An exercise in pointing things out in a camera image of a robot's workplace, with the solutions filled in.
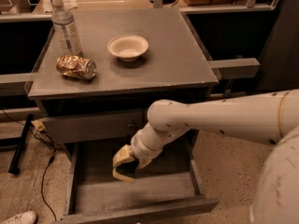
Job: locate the crushed gold soda can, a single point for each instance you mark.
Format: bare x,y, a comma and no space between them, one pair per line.
76,67

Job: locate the white crumpled cloth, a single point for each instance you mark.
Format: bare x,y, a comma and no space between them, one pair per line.
49,4

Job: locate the white sneaker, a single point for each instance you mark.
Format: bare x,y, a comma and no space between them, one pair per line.
28,217

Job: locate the closed grey top drawer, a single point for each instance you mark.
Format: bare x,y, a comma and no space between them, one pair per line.
96,126

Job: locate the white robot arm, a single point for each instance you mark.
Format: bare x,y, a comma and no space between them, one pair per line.
269,118

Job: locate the white paper bowl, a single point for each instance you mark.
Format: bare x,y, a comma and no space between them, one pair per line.
128,48

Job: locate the grey horizontal rail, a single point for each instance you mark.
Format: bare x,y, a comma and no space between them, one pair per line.
236,68

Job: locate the clear plastic water bottle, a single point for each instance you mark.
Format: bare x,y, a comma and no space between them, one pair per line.
66,30

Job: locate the round metal drawer knob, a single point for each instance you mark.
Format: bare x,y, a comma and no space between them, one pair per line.
130,124

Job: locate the open grey middle drawer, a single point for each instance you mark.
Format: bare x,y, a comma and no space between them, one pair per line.
169,187

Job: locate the black metal floor bar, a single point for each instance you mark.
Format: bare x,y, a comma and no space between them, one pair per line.
13,168

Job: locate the green and yellow sponge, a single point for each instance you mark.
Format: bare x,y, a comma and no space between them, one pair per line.
126,171

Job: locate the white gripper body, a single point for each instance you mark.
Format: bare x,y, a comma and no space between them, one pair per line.
139,148

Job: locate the grey wooden drawer cabinet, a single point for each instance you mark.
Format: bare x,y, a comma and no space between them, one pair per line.
174,67

